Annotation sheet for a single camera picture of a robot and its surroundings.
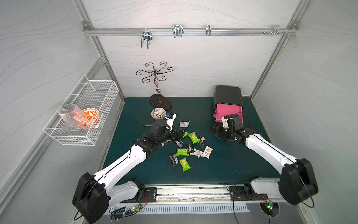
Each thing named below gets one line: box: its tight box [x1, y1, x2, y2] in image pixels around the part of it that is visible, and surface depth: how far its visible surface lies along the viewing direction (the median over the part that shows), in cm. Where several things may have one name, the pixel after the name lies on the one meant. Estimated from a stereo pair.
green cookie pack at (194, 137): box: [187, 131, 201, 144], surface depth 96 cm
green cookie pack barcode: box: [175, 148, 190, 157], surface depth 90 cm
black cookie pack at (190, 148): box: [187, 144, 195, 154], surface depth 90 cm
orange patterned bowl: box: [79, 107, 101, 129], surface depth 68 cm
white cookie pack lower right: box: [200, 145, 214, 160], surface depth 90 cm
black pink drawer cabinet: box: [213, 85, 244, 124], surface depth 100 cm
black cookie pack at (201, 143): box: [196, 135, 207, 149], surface depth 95 cm
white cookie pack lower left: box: [189, 147, 204, 159], surface depth 89 cm
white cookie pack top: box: [179, 120, 191, 128], surface depth 103 cm
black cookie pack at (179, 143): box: [174, 140, 185, 150], surface depth 92 cm
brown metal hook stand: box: [135, 61, 174, 109], surface depth 98 cm
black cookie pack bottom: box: [168, 153, 180, 167], surface depth 86 cm
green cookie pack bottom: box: [179, 157, 192, 173], surface depth 85 cm
